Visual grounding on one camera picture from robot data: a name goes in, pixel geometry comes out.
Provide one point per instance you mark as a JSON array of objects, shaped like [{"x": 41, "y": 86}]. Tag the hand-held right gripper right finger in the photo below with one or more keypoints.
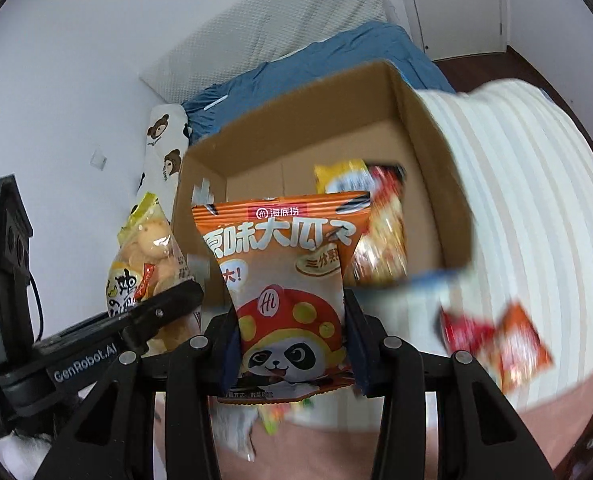
[{"x": 357, "y": 355}]

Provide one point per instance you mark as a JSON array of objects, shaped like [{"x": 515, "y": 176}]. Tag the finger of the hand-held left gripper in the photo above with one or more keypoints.
[{"x": 161, "y": 310}]

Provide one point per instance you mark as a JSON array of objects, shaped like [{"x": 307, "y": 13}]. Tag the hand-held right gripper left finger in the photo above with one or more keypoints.
[{"x": 229, "y": 350}]

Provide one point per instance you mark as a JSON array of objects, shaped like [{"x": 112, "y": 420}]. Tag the yellow cookie packet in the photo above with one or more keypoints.
[{"x": 151, "y": 250}]

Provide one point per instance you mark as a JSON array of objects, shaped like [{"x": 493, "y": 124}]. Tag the orange panda snack packet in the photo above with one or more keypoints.
[{"x": 276, "y": 280}]

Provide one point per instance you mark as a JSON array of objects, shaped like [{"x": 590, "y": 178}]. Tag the orange white snack packet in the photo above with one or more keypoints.
[{"x": 521, "y": 350}]

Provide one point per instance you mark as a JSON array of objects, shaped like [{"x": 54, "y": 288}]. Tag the cardboard box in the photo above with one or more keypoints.
[{"x": 416, "y": 160}]

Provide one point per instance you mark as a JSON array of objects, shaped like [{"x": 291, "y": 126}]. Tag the colourful candy packet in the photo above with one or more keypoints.
[{"x": 271, "y": 417}]

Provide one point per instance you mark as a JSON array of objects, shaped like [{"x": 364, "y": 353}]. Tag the yellow red snack packet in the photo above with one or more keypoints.
[{"x": 381, "y": 230}]

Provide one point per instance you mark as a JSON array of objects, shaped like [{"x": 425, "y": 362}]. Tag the bear print pillow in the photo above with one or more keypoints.
[{"x": 164, "y": 130}]

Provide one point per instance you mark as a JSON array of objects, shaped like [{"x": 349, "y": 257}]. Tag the white striped blanket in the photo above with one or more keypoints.
[{"x": 516, "y": 200}]

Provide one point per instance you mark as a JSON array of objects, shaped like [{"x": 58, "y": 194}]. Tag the blue quilt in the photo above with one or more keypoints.
[{"x": 326, "y": 60}]

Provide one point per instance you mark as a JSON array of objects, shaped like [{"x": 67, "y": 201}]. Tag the white pillow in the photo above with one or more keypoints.
[{"x": 256, "y": 25}]

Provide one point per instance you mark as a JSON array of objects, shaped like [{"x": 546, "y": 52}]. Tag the white door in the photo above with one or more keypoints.
[{"x": 456, "y": 5}]

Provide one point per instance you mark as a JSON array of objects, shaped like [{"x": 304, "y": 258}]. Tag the white wall socket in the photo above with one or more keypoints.
[{"x": 98, "y": 160}]

